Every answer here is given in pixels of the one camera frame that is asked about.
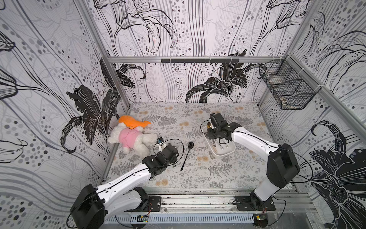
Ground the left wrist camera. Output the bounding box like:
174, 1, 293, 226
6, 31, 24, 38
156, 137, 165, 146

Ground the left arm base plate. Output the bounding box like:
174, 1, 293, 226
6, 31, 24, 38
133, 196, 162, 213

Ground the black bar on back rail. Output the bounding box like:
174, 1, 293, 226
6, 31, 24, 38
161, 58, 240, 63

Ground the small circuit board right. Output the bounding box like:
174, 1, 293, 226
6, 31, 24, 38
253, 214, 268, 228

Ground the white plastic storage box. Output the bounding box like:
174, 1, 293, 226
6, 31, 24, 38
202, 121, 236, 158

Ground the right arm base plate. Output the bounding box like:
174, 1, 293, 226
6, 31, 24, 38
233, 196, 276, 212

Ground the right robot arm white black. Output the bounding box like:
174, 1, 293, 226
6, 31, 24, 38
206, 113, 300, 210

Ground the small circuit board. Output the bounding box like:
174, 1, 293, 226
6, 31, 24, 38
136, 215, 149, 223
253, 214, 268, 228

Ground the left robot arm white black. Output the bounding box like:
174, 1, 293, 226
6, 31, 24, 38
66, 144, 179, 229

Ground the aluminium mounting rail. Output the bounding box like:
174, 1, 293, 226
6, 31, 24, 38
145, 188, 316, 213

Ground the white slotted cable duct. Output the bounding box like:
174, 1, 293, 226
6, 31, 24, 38
105, 213, 254, 224

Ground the black long-handled spoon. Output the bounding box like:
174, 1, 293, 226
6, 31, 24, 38
180, 141, 194, 171

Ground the white plush toy pink shirt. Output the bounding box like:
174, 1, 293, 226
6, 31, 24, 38
107, 115, 158, 157

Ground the black wire wall basket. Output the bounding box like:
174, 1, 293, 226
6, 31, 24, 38
259, 58, 321, 110

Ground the small circuit board left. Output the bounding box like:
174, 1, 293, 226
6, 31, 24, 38
136, 215, 149, 223

